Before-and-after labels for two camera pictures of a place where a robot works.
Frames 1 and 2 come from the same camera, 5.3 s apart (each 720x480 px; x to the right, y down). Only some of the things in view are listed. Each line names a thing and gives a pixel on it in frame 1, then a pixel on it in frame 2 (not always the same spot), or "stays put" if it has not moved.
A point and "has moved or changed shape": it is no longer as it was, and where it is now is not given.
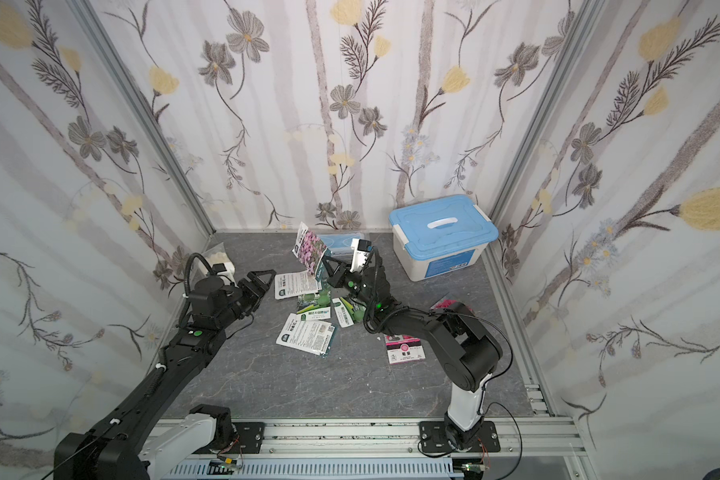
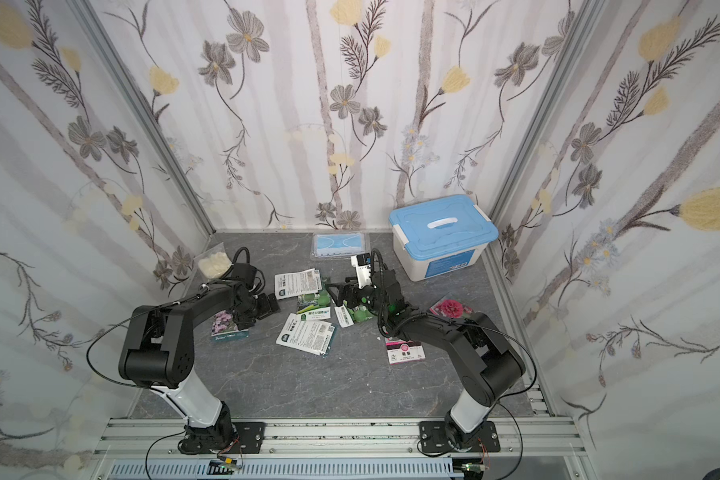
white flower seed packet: [295, 284] stays put
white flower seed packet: [309, 248] has moved or changed shape
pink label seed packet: [403, 348] stays put
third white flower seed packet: [311, 336] stays put
